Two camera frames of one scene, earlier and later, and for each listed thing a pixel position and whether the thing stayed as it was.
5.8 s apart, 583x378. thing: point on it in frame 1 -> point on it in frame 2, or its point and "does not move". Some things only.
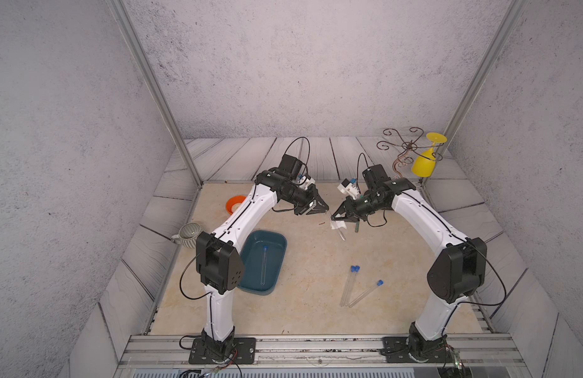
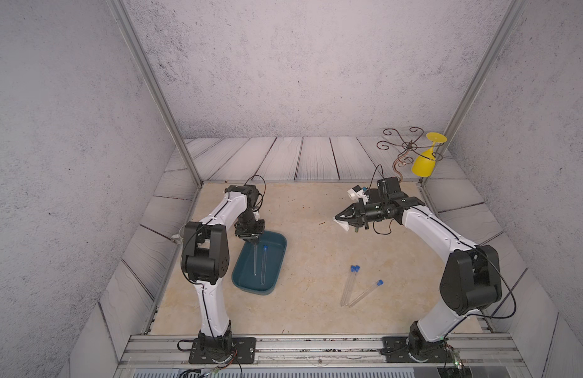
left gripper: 311,202 -> 255,235
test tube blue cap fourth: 379,283 does not move
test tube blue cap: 263,264 does not move
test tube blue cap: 354,270 does not move
